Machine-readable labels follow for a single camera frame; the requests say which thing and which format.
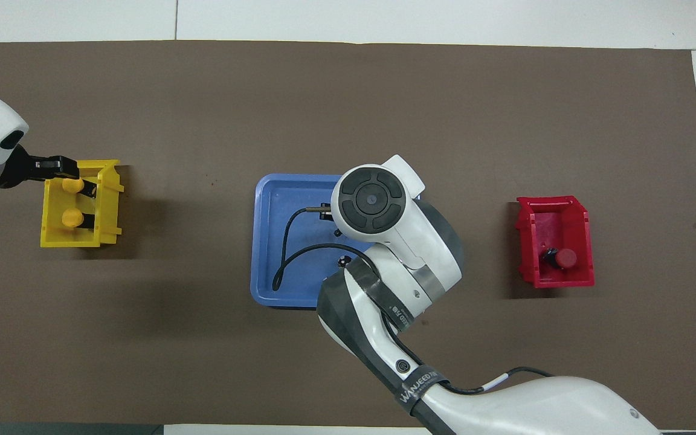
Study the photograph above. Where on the brown paper table mat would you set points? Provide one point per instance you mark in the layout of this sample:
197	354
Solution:
203	338

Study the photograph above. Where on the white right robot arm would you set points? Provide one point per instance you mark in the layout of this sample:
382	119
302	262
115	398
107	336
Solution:
402	241

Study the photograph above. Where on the small black cylinder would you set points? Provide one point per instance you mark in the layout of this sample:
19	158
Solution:
343	261

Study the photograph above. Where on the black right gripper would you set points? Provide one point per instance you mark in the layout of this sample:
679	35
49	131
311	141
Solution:
327	212

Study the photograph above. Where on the yellow plastic parts bin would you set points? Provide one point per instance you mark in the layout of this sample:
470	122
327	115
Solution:
52	238

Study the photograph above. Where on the red plastic parts bin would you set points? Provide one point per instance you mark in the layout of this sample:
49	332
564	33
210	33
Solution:
586	241

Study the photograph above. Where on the blue plastic tray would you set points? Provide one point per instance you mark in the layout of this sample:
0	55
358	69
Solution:
306	229

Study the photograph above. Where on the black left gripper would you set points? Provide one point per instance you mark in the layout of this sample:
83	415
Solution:
22	169

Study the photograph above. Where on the red push button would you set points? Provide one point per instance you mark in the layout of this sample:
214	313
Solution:
565	258

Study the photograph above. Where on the yellow push button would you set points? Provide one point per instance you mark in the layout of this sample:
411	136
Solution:
72	217
72	185

